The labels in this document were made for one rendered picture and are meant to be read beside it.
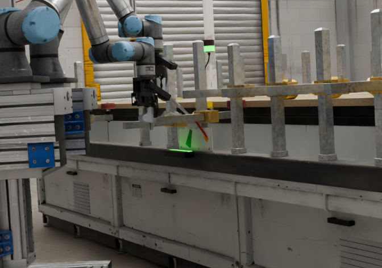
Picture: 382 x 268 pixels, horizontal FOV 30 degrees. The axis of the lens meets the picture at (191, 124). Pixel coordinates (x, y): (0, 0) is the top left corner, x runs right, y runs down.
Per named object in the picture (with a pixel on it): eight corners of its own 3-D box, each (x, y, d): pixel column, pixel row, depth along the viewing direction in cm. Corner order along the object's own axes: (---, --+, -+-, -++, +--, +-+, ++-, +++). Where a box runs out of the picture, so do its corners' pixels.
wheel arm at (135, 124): (126, 131, 304) (125, 121, 304) (122, 130, 307) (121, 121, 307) (210, 123, 327) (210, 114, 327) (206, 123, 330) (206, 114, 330)
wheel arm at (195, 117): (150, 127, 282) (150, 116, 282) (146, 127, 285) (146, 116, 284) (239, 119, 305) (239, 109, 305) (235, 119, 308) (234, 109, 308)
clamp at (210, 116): (209, 122, 293) (208, 111, 292) (191, 122, 304) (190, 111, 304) (220, 122, 296) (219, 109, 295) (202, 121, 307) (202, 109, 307)
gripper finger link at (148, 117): (140, 130, 281) (140, 107, 281) (153, 129, 284) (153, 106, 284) (144, 130, 279) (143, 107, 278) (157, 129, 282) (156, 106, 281)
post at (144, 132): (143, 146, 342) (138, 52, 340) (138, 146, 346) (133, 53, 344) (152, 145, 345) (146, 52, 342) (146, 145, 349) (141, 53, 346)
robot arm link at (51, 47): (28, 54, 287) (25, 21, 286) (30, 56, 300) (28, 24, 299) (58, 53, 288) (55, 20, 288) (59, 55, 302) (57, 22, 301)
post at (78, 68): (81, 145, 405) (75, 61, 403) (78, 145, 408) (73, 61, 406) (87, 145, 407) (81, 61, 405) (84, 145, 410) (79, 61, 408)
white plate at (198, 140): (211, 152, 292) (210, 128, 292) (178, 149, 314) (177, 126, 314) (212, 151, 293) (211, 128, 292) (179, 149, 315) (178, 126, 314)
